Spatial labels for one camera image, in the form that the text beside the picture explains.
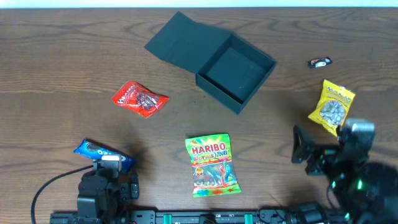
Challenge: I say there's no yellow sweets bag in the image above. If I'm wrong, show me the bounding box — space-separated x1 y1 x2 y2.
308 80 355 136

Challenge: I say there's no green Haribo gummy bag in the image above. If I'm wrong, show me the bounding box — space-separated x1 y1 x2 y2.
185 133 241 197

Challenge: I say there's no black gift box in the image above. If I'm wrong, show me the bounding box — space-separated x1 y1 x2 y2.
145 12 277 114

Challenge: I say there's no red candy bag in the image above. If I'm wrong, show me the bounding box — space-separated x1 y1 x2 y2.
111 80 169 118

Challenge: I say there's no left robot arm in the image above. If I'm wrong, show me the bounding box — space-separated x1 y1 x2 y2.
68 154 139 224

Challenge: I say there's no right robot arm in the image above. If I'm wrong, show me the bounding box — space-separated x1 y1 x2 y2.
286 118 397 223

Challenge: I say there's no blue Oreo cookie pack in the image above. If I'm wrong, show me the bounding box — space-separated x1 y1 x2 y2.
73 139 137 174

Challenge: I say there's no black Mars mini bar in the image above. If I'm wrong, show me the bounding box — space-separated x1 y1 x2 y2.
307 57 333 68

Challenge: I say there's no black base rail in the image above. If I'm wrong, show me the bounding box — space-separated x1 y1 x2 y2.
50 208 349 224

